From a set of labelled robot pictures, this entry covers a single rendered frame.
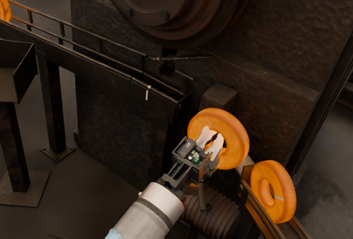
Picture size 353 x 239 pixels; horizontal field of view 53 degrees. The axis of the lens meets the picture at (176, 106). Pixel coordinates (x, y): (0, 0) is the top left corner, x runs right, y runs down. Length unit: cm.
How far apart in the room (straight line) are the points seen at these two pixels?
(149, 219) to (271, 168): 36
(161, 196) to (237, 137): 23
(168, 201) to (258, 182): 34
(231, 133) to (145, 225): 28
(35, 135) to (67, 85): 47
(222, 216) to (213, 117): 38
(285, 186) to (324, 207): 111
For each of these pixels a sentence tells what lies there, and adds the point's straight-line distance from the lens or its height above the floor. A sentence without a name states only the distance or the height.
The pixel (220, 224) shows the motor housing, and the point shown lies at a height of 51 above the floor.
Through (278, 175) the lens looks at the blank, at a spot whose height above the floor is 78.
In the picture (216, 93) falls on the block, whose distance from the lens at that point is 106.
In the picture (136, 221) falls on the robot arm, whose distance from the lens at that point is 70.
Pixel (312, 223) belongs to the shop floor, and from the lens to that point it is 191.
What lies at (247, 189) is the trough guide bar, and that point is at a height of 67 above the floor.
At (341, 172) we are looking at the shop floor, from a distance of 223.
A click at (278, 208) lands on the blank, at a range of 93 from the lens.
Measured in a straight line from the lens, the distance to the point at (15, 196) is 180.
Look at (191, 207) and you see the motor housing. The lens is 112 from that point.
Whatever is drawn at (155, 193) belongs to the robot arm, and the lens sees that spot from 72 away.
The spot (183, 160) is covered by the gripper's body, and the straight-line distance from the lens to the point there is 74.
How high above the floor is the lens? 142
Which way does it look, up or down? 39 degrees down
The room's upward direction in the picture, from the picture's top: 10 degrees clockwise
